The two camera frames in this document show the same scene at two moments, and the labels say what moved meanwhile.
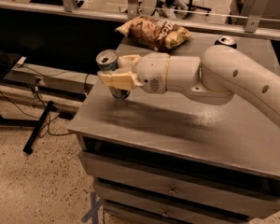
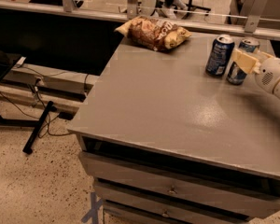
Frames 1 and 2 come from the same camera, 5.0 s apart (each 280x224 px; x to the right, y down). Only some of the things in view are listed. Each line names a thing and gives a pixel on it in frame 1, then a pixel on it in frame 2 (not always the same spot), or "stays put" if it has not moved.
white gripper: x=152 y=70 -> x=268 y=74
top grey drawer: x=195 y=189 stays put
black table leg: x=28 y=147 stays put
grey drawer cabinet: x=183 y=159 stays put
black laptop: x=1 y=63 stays put
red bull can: x=106 y=61 -> x=236 y=76
